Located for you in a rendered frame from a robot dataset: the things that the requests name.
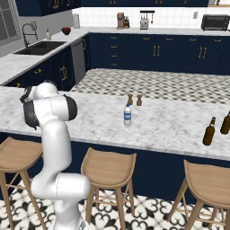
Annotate clear plastic water bottle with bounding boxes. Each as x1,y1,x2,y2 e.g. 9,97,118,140
123,103,133,128

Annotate white paper towel roll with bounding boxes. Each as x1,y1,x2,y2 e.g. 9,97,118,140
73,13,81,30

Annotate black sink basin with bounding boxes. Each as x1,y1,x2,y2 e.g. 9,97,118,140
13,40,68,57

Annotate navy base cupboards run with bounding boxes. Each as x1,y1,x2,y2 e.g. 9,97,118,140
82,31,230,76

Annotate navy cupboards under sink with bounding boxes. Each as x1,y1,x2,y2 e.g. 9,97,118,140
4,45,76,93

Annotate brown knife block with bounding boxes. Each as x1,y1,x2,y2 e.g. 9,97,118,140
123,15,131,30

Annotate dark red bowl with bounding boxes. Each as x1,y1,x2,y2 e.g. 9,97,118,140
60,26,72,36

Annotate navy wall cupboards run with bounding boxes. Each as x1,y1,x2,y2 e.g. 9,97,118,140
15,0,209,17

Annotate grey dishwasher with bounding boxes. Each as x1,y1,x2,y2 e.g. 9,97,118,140
70,38,88,85

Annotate black toaster oven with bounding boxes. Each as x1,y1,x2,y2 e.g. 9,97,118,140
200,13,230,32

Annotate brown coffee machine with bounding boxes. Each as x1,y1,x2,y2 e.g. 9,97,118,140
116,12,125,31

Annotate black sink tap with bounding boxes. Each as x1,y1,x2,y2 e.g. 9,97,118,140
22,22,39,49

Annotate grey window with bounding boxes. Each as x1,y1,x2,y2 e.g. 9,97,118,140
0,0,22,48

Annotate wooden bar stool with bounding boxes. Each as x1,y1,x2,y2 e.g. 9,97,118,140
166,159,230,230
80,146,137,230
0,137,48,230

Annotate brown glass bottle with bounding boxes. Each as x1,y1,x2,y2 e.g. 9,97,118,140
202,116,217,146
219,111,230,136

